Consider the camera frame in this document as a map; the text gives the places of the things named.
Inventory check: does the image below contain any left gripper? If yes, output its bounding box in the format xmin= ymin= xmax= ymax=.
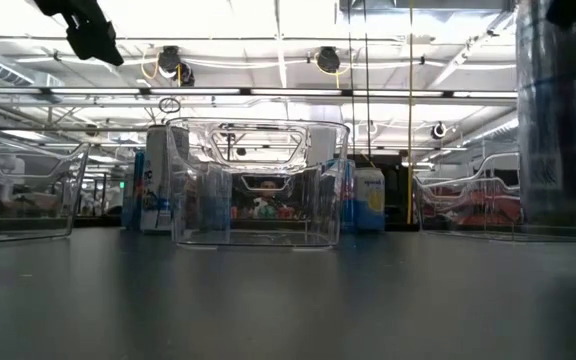
xmin=32 ymin=0 xmax=125 ymax=67

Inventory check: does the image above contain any clear plastic bin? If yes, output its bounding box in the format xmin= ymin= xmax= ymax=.
xmin=164 ymin=117 xmax=351 ymax=250
xmin=0 ymin=128 xmax=92 ymax=246
xmin=412 ymin=151 xmax=522 ymax=245

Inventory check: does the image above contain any white Celsius can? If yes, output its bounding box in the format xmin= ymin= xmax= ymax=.
xmin=140 ymin=124 xmax=190 ymax=234

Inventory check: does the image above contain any person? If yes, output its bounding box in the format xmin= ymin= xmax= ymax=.
xmin=252 ymin=178 xmax=287 ymax=221

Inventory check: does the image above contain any black hanging cable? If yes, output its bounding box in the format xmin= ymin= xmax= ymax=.
xmin=346 ymin=0 xmax=355 ymax=161
xmin=363 ymin=0 xmax=371 ymax=161

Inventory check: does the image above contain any overhead light bar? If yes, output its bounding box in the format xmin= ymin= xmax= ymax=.
xmin=0 ymin=86 xmax=519 ymax=100

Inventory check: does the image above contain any blue white Spindrift can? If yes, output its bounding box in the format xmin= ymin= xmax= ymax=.
xmin=354 ymin=167 xmax=387 ymax=232

